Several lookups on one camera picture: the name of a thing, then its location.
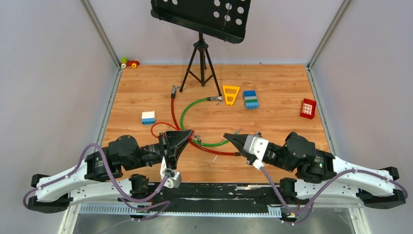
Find red window block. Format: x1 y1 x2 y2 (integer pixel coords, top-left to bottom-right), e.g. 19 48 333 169
300 98 317 119

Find red padlock with thin cable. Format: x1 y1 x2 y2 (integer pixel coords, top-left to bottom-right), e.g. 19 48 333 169
150 121 181 138

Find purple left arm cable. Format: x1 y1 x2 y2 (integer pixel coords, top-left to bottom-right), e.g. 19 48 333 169
22 143 171 223

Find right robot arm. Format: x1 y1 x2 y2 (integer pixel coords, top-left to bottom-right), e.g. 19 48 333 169
224 132 408 210

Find green cable lock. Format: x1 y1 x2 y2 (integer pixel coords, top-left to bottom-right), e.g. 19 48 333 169
180 96 229 147

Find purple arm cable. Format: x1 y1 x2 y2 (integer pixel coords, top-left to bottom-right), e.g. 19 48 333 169
22 143 171 223
260 166 409 226

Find yellow triangular plastic piece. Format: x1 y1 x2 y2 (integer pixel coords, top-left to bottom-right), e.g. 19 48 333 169
223 85 240 106

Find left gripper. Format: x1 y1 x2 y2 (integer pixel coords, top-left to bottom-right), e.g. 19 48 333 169
125 131 194 171

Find white blue block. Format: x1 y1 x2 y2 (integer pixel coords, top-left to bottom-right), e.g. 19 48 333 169
141 111 156 125

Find toy car red green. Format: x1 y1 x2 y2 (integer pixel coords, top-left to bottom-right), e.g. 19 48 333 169
120 57 140 69

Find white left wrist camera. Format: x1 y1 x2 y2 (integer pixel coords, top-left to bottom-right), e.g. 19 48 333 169
160 158 182 189

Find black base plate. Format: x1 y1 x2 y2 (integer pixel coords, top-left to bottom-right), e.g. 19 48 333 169
117 182 310 214

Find thick red cable lock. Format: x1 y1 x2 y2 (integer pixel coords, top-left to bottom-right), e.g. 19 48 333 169
171 85 241 156

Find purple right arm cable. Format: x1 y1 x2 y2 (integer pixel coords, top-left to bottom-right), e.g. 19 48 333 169
260 166 409 226

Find blue green stacked blocks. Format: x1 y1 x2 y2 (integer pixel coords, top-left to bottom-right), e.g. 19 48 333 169
243 90 259 110

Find small key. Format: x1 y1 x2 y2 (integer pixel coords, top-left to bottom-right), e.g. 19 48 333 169
192 135 202 145

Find black music stand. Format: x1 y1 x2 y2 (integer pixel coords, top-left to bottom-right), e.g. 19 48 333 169
150 0 251 100

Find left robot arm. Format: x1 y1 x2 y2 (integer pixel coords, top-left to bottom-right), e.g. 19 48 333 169
23 130 193 214

